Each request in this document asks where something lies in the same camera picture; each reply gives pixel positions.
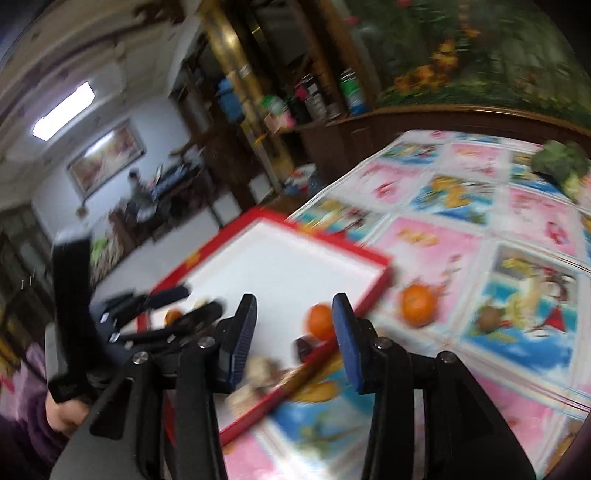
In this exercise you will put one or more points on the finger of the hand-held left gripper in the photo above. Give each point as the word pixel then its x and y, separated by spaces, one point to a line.
pixel 168 294
pixel 194 318

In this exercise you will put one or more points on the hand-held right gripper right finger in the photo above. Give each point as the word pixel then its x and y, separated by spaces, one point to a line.
pixel 346 344

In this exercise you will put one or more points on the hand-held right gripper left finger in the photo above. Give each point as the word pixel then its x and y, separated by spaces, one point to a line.
pixel 240 344

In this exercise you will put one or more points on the small orange tangerine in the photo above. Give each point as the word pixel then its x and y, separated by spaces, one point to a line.
pixel 173 316

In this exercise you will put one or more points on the large pale beige food chunk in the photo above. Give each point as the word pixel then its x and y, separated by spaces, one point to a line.
pixel 261 369

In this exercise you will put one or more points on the red tray with white inside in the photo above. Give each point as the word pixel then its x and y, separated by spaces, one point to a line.
pixel 286 267

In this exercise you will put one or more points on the person's left forearm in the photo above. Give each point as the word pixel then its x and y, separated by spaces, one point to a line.
pixel 27 429

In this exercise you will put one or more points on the person's left hand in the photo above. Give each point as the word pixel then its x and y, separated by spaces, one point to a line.
pixel 67 415

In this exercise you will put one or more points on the ceiling light panel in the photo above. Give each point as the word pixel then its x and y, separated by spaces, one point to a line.
pixel 64 110

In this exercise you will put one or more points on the blue container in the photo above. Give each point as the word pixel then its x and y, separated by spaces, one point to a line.
pixel 229 99

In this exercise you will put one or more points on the green packet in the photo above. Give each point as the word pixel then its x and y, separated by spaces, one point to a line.
pixel 272 105

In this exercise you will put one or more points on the steel thermos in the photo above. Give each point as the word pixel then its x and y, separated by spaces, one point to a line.
pixel 316 99

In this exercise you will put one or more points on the green plastic bottle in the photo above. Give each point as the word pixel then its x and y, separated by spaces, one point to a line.
pixel 353 92

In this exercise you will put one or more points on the green leafy bok choy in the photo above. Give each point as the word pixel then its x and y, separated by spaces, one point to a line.
pixel 564 161

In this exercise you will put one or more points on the framed wall painting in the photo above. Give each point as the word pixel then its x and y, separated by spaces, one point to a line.
pixel 106 157

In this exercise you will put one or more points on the flower garden wall mural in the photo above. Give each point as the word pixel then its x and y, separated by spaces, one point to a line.
pixel 485 55

